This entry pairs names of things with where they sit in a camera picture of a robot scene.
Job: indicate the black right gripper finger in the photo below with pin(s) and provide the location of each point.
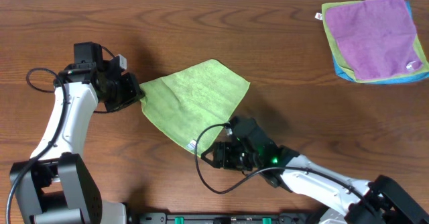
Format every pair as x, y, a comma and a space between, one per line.
209, 162
208, 150

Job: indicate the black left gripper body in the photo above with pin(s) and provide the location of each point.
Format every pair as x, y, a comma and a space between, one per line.
131, 90

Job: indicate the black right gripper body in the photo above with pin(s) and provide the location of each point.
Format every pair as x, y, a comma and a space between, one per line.
217, 154

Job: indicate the light green microfiber cloth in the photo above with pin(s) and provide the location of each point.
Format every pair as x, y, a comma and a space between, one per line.
183, 104

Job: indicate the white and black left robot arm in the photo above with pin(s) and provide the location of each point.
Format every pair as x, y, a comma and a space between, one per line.
54, 185

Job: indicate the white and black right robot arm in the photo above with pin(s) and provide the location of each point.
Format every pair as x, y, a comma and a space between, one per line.
347, 200

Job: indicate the blue cloth at stack bottom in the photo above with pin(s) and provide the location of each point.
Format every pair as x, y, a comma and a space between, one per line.
392, 81

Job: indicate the olive green cloth in stack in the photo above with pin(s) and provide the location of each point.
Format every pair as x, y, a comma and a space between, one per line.
335, 49

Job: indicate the purple microfiber cloth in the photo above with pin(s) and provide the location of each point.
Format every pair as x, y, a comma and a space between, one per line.
377, 38

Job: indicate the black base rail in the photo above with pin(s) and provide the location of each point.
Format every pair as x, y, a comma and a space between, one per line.
164, 218

